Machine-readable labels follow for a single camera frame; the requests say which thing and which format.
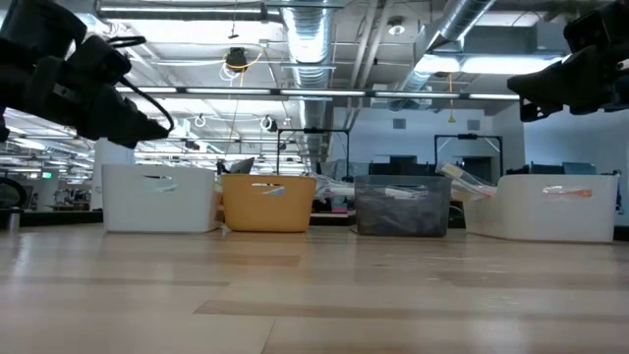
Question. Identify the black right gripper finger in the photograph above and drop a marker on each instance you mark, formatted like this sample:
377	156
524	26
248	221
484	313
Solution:
555	81
535	112

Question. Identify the purple white toothbrush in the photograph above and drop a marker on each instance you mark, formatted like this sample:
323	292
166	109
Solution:
405	193

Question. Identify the blue white toothbrush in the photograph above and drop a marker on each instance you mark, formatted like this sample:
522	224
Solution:
272	189
329	187

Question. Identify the white column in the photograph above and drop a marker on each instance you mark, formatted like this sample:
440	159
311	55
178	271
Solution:
113	152

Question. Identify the ceiling light panel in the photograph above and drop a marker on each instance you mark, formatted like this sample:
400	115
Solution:
491	64

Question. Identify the computer monitor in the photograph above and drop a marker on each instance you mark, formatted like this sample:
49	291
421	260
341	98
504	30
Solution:
580	168

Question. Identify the green exit sign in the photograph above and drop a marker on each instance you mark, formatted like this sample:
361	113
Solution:
47	174

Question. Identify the yellow hanging pendant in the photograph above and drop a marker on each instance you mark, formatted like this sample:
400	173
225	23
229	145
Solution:
450	118

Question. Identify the white plastic bin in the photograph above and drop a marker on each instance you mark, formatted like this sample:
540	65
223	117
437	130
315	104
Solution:
531	216
187	206

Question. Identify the black round hoop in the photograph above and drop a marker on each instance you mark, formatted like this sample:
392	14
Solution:
19	192

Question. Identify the grey tilted monitor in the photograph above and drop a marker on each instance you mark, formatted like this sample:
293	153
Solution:
243	164

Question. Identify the silver metal cylinder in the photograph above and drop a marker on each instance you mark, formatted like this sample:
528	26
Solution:
14	218

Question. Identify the grey translucent plastic bin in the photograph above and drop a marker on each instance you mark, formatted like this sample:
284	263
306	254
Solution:
393	218

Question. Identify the yellow plastic bin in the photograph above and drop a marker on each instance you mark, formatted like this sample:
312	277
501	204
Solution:
290	211

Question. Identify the LED light bar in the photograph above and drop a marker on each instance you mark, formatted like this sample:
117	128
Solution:
344	92

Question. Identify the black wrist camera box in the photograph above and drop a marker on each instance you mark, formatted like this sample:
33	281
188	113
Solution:
587	32
100	59

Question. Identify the square wall vent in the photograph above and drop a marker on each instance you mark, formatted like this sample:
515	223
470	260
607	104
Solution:
399	123
473	124

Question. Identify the black station frame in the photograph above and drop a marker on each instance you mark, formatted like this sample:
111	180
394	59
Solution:
314	131
467	136

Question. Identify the smooth silver ceiling duct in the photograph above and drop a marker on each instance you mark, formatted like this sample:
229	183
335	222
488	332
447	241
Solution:
462	19

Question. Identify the corrugated silver ceiling duct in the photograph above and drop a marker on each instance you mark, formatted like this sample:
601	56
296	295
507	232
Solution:
309	49

